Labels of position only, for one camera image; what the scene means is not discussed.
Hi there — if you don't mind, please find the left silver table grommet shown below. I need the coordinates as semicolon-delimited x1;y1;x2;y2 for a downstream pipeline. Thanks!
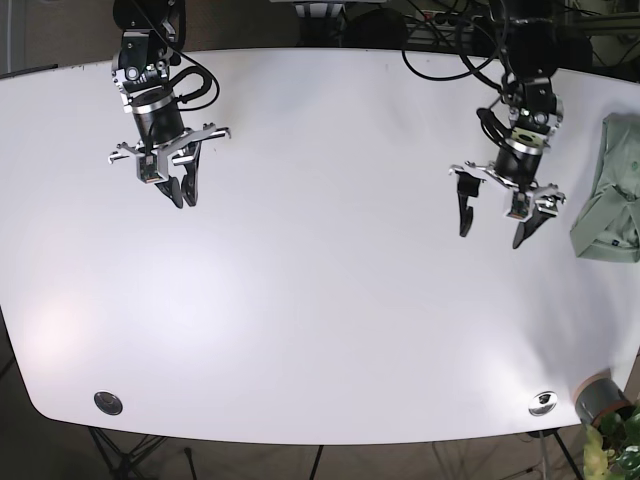
93;391;123;416

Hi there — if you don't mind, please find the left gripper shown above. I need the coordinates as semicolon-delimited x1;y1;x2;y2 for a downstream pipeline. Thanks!
449;95;566;249

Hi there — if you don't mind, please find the silver table grommet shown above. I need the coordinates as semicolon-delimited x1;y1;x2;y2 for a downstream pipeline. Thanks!
528;391;558;417
93;391;123;416

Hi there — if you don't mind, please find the green potted plant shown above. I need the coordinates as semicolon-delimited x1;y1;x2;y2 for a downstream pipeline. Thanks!
583;403;639;480

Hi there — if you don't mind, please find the grey plant pot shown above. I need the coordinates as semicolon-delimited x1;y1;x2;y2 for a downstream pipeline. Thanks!
572;372;634;426

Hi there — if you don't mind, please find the green polo shirt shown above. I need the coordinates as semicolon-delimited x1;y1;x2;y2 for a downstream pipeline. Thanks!
570;113;639;263

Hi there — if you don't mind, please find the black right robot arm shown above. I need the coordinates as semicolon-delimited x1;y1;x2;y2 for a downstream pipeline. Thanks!
108;1;231;209

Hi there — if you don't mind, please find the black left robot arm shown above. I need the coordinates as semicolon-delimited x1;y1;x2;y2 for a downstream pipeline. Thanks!
448;1;566;248

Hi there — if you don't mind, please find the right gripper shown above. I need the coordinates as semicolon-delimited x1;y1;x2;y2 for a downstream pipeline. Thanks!
109;60;231;209

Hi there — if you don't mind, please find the right silver table grommet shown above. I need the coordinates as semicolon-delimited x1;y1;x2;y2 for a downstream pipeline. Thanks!
528;391;558;417

